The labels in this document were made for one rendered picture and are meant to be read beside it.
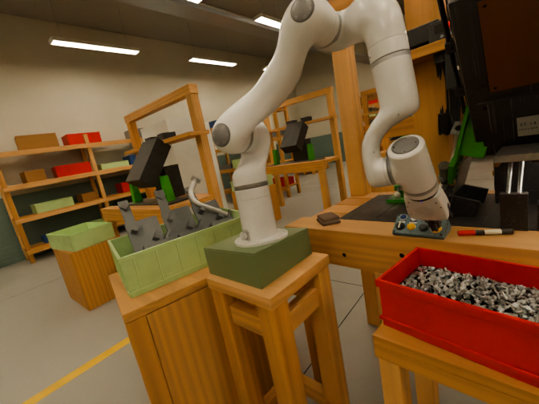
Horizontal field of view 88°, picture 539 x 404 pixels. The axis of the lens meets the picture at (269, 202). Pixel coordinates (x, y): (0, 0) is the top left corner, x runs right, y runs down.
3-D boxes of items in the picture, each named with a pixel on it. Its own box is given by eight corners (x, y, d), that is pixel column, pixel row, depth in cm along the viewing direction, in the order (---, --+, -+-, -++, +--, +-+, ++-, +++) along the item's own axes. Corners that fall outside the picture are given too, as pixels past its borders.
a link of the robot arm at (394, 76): (338, 76, 71) (365, 191, 73) (406, 46, 61) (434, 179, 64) (350, 81, 78) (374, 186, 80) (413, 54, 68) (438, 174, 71)
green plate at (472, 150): (478, 174, 91) (498, 106, 83) (449, 169, 96) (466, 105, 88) (484, 167, 98) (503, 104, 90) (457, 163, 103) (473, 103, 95)
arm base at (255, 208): (255, 250, 85) (243, 191, 83) (225, 244, 100) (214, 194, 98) (299, 232, 96) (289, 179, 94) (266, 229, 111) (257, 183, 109)
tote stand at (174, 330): (178, 487, 113) (121, 315, 97) (150, 403, 155) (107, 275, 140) (302, 383, 149) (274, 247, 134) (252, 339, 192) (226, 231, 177)
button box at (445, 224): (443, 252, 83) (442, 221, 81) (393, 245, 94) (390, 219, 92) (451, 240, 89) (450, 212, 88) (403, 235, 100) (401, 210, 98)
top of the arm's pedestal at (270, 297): (272, 312, 79) (269, 299, 78) (208, 288, 101) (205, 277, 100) (330, 264, 101) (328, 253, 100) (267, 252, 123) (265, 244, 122)
